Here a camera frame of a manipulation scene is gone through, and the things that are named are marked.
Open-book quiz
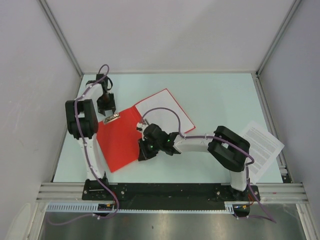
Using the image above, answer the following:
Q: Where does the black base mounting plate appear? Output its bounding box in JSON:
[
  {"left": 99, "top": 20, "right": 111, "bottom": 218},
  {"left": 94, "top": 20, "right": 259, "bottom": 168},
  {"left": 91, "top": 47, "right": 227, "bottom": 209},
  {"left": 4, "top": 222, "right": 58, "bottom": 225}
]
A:
[{"left": 81, "top": 180, "right": 260, "bottom": 202}]

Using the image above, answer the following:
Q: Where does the aluminium frame rail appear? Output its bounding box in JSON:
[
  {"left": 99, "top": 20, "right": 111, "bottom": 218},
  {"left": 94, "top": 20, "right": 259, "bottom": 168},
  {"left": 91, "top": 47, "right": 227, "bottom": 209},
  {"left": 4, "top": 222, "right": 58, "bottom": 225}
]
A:
[{"left": 36, "top": 182, "right": 309, "bottom": 204}]

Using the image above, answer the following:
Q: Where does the red file folder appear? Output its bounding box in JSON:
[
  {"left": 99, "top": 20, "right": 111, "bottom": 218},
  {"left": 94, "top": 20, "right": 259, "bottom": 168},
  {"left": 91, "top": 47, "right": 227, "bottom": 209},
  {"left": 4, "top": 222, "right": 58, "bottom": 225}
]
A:
[{"left": 97, "top": 105, "right": 146, "bottom": 173}]

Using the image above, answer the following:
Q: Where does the white slotted cable duct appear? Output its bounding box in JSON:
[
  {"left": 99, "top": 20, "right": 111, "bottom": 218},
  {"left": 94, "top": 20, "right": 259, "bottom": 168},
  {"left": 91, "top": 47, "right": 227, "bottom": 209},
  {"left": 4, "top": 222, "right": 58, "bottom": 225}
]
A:
[{"left": 46, "top": 202, "right": 243, "bottom": 214}]

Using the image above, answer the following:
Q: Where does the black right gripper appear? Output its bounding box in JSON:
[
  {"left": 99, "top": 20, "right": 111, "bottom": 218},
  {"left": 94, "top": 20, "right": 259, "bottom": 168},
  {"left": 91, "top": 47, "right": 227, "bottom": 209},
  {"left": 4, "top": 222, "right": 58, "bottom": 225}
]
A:
[{"left": 138, "top": 137, "right": 162, "bottom": 162}]

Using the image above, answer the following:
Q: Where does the text printed paper sheet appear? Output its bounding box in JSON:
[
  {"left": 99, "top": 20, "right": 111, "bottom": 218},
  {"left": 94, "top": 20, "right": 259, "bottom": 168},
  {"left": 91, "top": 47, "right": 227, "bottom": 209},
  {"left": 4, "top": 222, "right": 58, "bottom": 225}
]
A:
[{"left": 241, "top": 121, "right": 285, "bottom": 184}]

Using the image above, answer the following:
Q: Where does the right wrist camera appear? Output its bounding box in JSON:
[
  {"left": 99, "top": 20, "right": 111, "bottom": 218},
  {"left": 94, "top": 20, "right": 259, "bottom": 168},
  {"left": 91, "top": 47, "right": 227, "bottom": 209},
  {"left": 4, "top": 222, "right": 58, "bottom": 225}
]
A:
[{"left": 136, "top": 119, "right": 150, "bottom": 133}]

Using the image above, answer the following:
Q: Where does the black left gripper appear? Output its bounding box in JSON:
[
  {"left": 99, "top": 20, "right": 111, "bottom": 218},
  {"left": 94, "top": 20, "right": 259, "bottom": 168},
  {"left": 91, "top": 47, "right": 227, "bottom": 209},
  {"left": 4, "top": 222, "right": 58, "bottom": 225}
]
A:
[{"left": 96, "top": 93, "right": 116, "bottom": 116}]

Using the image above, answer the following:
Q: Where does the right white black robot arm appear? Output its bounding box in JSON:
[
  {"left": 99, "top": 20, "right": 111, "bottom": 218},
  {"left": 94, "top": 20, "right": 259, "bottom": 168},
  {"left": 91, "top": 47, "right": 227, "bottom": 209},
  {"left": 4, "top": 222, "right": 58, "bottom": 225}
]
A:
[{"left": 136, "top": 123, "right": 255, "bottom": 201}]

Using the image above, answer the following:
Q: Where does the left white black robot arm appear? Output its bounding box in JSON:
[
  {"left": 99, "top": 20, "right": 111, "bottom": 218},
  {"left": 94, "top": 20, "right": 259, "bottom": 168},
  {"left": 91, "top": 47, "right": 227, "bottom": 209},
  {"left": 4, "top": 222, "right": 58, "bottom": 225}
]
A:
[{"left": 65, "top": 73, "right": 116, "bottom": 200}]

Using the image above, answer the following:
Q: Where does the metal folder clip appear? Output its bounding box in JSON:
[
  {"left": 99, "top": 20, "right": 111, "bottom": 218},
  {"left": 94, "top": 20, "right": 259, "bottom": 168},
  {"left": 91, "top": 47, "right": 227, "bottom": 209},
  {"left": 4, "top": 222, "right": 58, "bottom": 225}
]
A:
[{"left": 103, "top": 113, "right": 120, "bottom": 125}]

